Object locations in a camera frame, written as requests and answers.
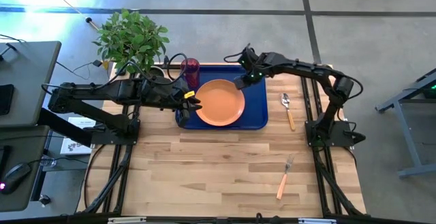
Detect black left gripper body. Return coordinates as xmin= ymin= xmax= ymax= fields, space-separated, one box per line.
xmin=166 ymin=82 xmax=196 ymax=129

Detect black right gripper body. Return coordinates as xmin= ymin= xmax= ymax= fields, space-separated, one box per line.
xmin=236 ymin=45 xmax=270 ymax=82

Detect orange plate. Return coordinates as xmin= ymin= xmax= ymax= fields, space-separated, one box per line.
xmin=194 ymin=78 xmax=246 ymax=127

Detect red faceted plastic cup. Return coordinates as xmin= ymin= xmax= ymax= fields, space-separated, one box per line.
xmin=180 ymin=57 xmax=201 ymax=89

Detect spoon with orange handle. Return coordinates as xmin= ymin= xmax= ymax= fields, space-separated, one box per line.
xmin=280 ymin=93 xmax=296 ymax=132

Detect blue plastic tray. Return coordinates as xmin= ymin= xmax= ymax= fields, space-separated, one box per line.
xmin=175 ymin=63 xmax=269 ymax=131

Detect green plant in white pot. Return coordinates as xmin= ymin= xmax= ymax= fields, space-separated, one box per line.
xmin=91 ymin=8 xmax=170 ymax=80

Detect white printed box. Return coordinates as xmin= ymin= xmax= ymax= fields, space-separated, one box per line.
xmin=60 ymin=116 xmax=96 ymax=156

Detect black diagonal beam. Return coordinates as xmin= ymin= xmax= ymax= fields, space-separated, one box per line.
xmin=37 ymin=108 xmax=93 ymax=147

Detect clear round object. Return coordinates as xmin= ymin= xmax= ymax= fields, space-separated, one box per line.
xmin=40 ymin=155 xmax=57 ymax=169

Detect dark grey desk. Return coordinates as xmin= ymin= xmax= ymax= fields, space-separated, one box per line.
xmin=0 ymin=125 xmax=51 ymax=212

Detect smartphone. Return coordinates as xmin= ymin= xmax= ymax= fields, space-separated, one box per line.
xmin=0 ymin=84 xmax=15 ymax=116

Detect black computer mouse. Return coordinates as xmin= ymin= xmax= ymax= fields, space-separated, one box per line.
xmin=1 ymin=162 xmax=32 ymax=195

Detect black floor cable with plug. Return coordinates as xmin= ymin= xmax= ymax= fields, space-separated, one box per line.
xmin=56 ymin=59 xmax=103 ymax=81

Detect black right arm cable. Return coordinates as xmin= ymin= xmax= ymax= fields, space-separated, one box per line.
xmin=335 ymin=75 xmax=364 ymax=101

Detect fork with orange handle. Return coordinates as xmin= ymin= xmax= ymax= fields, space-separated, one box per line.
xmin=276 ymin=154 xmax=295 ymax=200

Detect thin cord with black knob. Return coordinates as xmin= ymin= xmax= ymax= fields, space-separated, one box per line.
xmin=39 ymin=0 xmax=100 ymax=31

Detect silver aluminium bracket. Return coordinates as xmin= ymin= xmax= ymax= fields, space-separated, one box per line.
xmin=298 ymin=218 xmax=337 ymax=224
xmin=107 ymin=217 xmax=147 ymax=224

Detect black aluminium table frame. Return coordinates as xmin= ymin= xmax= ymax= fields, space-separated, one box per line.
xmin=76 ymin=62 xmax=436 ymax=224

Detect grey-blue table leg frame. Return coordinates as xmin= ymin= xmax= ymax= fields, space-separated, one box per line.
xmin=375 ymin=67 xmax=436 ymax=179

